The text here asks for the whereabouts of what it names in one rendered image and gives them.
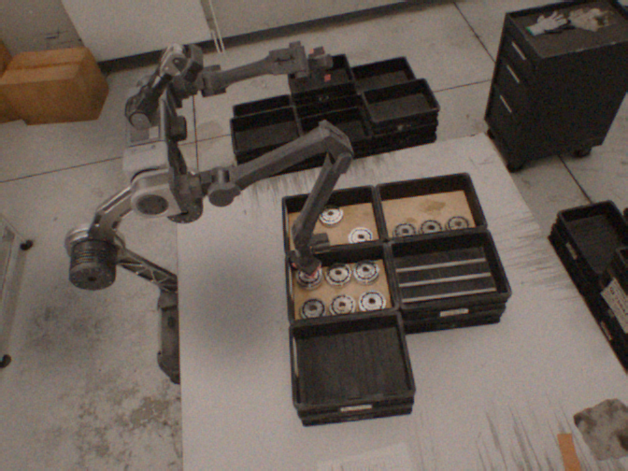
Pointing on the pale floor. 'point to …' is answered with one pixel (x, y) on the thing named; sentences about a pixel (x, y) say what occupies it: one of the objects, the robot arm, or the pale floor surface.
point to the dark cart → (557, 83)
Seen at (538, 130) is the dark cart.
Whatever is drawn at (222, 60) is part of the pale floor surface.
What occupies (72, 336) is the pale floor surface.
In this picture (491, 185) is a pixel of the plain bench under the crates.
